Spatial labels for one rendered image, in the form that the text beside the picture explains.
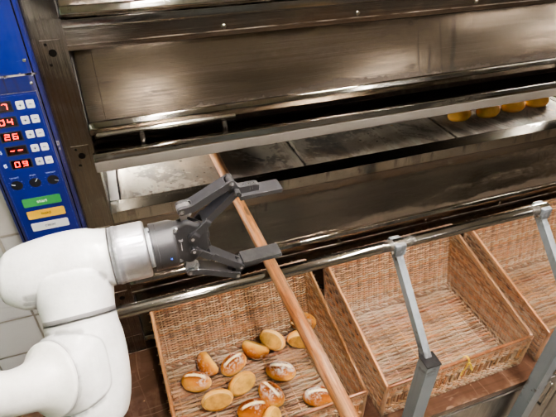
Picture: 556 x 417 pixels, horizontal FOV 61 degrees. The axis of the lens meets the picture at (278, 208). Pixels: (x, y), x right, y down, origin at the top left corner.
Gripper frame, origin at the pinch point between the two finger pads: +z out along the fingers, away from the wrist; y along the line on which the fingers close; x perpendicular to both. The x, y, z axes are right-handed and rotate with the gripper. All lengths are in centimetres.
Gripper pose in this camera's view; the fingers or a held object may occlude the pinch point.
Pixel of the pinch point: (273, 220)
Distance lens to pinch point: 79.0
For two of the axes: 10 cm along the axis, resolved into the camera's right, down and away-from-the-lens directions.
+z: 9.4, -2.0, 2.8
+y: 0.0, 8.1, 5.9
